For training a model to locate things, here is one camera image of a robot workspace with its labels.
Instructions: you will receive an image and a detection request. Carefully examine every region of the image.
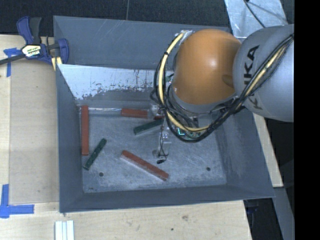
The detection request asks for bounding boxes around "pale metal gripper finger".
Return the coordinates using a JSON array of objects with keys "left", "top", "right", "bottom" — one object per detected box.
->
[
  {"left": 163, "top": 133, "right": 173, "bottom": 158},
  {"left": 152, "top": 132, "right": 166, "bottom": 158}
]

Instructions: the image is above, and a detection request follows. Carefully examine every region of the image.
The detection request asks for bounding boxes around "red-brown flat block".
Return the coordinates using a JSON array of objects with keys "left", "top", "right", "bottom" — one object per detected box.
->
[
  {"left": 120, "top": 149, "right": 170, "bottom": 182},
  {"left": 80, "top": 105, "right": 90, "bottom": 157},
  {"left": 120, "top": 108, "right": 149, "bottom": 120}
]

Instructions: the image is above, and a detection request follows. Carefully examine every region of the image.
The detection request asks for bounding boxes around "dark green flat block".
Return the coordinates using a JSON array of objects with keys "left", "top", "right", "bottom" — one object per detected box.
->
[
  {"left": 133, "top": 119, "right": 164, "bottom": 136},
  {"left": 82, "top": 138, "right": 108, "bottom": 171}
]

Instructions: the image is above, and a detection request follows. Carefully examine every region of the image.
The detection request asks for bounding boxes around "grey metal bin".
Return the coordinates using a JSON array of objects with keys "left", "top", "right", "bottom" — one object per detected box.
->
[{"left": 52, "top": 15, "right": 276, "bottom": 214}]

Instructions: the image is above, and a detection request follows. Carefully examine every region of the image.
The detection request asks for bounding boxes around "pale wood board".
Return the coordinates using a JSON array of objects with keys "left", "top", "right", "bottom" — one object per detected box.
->
[{"left": 8, "top": 56, "right": 61, "bottom": 205}]

